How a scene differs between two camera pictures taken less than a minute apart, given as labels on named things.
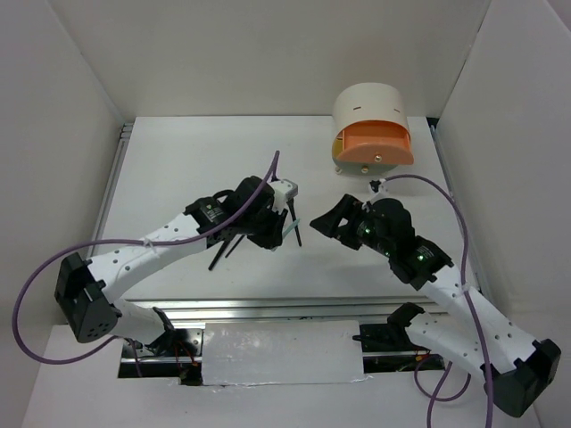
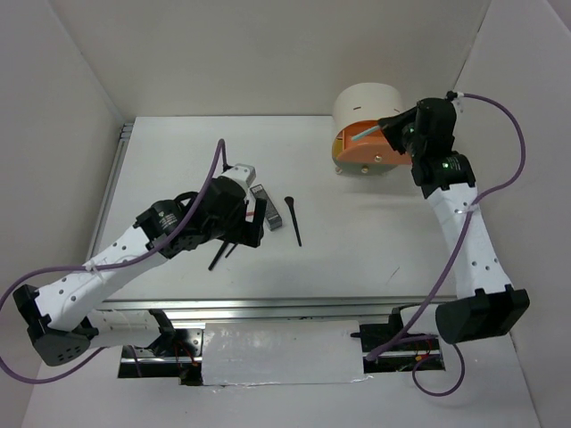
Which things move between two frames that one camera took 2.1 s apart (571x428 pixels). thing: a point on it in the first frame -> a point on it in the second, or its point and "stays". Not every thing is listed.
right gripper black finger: (348, 234) -> (396, 124)
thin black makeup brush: (235, 246) stays
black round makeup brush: (291, 203) stays
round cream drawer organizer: (370, 129) stays
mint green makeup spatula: (293, 225) -> (368, 131)
